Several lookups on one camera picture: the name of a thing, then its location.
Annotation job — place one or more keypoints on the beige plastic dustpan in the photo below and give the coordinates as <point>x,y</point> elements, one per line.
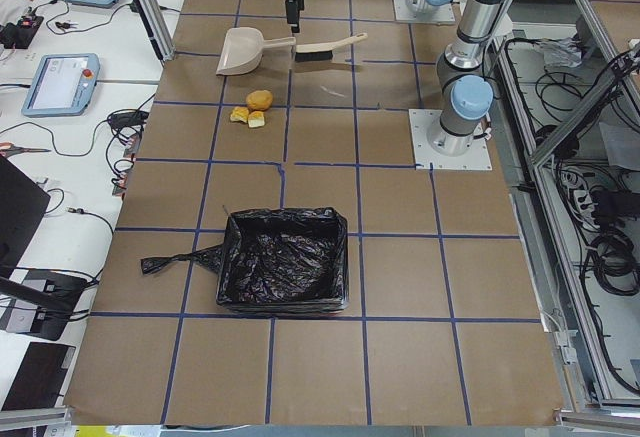
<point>243,49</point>

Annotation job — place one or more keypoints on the beige hand brush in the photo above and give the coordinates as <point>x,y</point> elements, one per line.
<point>324,51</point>

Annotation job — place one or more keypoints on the near teach pendant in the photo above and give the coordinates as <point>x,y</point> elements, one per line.
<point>63,85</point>

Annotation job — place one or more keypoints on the bin with black bag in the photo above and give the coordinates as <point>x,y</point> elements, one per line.
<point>283,261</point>

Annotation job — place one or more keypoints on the aluminium frame post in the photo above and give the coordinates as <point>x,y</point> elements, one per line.
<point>156,29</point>

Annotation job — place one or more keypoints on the orange handled scissors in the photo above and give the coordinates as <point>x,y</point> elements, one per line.
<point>9,149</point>

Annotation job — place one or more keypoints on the torn bread piece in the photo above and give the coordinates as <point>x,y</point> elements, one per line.
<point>239,114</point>
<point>256,119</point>

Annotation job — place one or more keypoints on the round brown bread roll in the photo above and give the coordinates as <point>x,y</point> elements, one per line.
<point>259,100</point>

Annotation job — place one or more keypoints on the black monitor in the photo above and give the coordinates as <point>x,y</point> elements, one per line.
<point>22,207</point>

